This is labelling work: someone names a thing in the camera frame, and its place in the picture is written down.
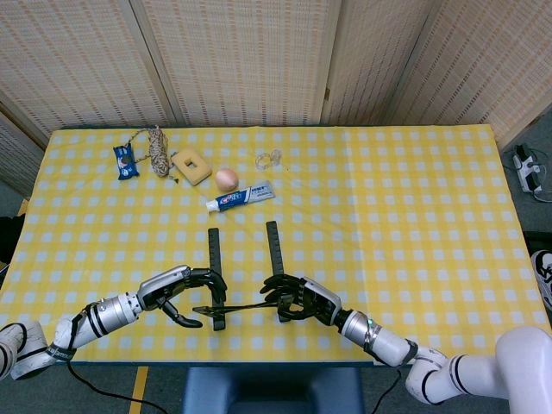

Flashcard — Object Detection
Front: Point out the blue white toothpaste tube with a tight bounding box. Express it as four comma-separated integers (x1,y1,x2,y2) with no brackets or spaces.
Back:
205,180,276,213

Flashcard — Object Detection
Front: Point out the clear plastic clip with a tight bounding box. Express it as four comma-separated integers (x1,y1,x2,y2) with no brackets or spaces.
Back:
254,148,285,170

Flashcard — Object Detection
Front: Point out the braided rope bundle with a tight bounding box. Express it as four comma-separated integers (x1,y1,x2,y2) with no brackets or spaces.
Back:
128,124,180,186

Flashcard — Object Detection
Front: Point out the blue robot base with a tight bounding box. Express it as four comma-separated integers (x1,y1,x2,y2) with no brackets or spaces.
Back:
181,366,366,414

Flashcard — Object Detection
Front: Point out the white power strip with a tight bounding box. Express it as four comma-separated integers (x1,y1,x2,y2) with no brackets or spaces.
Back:
511,145,547,194

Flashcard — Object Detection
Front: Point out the black folding stand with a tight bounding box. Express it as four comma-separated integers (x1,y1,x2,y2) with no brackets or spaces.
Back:
192,221,298,332

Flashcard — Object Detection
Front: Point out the yellow sponge with hole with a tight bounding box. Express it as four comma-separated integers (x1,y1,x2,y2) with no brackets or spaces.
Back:
171,147,213,187

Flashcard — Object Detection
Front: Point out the blue cookie packet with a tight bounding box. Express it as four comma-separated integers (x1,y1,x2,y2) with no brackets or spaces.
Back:
112,144,141,180

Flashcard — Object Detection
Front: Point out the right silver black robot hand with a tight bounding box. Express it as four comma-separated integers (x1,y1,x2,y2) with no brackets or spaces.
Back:
260,274,344,328

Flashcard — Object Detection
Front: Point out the white black sneaker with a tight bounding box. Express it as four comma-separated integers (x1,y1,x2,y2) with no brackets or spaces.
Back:
530,249,552,311

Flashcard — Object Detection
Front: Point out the black cable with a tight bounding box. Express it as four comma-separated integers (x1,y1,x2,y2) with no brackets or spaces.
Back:
370,366,402,414
66,361,167,414

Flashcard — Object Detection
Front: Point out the woven folding screen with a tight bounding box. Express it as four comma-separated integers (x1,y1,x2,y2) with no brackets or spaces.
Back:
0,0,552,186

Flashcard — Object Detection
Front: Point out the black object beside table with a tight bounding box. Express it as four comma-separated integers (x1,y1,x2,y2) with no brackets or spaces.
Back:
0,215,25,264

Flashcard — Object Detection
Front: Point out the yellow white checkered tablecloth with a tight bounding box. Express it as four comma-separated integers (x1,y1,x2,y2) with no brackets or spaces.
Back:
0,124,552,366

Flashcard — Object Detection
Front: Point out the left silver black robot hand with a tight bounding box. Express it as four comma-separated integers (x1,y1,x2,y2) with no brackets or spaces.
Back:
136,265,229,329

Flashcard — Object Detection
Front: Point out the yellow floor tape strip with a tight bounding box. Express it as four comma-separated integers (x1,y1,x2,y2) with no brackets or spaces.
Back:
129,366,150,414

